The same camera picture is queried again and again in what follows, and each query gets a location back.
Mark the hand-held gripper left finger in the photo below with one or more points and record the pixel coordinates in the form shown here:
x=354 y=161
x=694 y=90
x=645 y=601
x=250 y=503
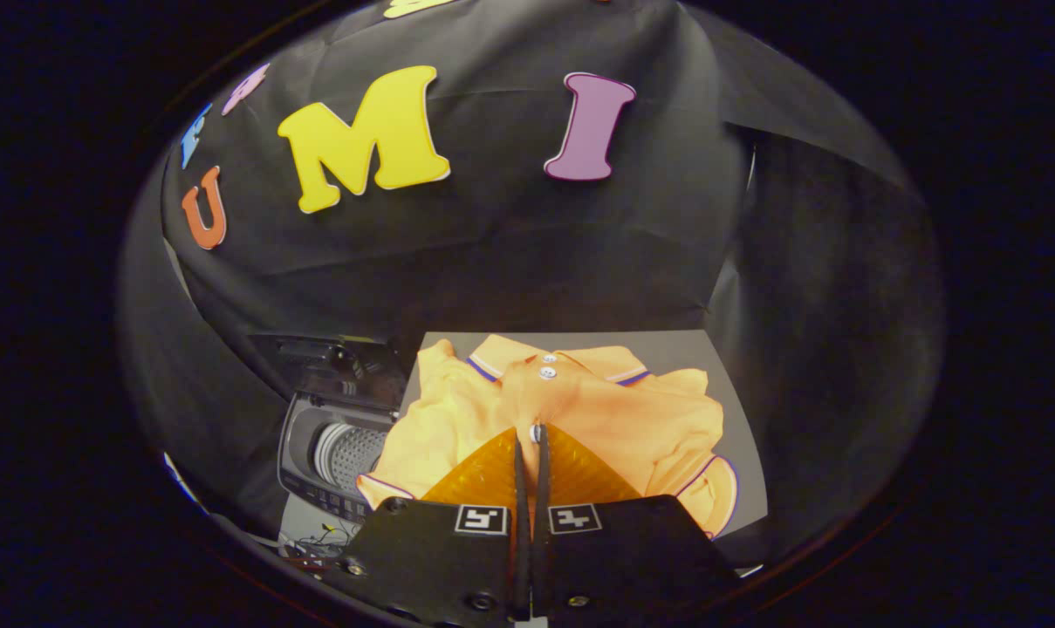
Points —
x=440 y=558

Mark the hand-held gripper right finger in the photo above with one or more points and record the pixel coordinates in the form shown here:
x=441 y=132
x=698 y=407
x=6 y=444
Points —
x=632 y=558

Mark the yellow-orange polo shirt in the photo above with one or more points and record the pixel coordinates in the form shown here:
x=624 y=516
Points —
x=614 y=419

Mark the grey washing machine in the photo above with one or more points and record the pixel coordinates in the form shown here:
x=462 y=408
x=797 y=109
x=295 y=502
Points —
x=339 y=453

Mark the beige cabinet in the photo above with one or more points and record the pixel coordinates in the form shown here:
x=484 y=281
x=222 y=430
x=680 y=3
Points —
x=736 y=453

